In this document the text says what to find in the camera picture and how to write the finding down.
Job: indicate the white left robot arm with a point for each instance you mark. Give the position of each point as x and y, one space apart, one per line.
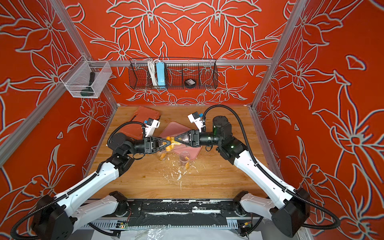
56 218

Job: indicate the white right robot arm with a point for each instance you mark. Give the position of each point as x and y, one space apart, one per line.
287 207

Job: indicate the dark green flashlight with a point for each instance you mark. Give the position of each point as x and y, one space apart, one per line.
88 91

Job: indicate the clear open cookie jar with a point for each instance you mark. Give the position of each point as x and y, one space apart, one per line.
185 160

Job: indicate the black wire wall basket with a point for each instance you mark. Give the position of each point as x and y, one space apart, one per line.
143 73

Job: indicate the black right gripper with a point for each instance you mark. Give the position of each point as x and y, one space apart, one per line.
195 138

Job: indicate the light blue box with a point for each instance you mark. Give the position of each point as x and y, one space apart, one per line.
160 67

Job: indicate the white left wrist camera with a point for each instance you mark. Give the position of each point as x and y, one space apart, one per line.
150 126

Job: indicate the clear acrylic wall box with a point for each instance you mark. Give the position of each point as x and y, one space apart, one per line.
76 78

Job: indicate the clear jar with cookies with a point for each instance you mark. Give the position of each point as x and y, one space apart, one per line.
173 143

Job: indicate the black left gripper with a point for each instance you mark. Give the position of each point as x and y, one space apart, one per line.
147 145

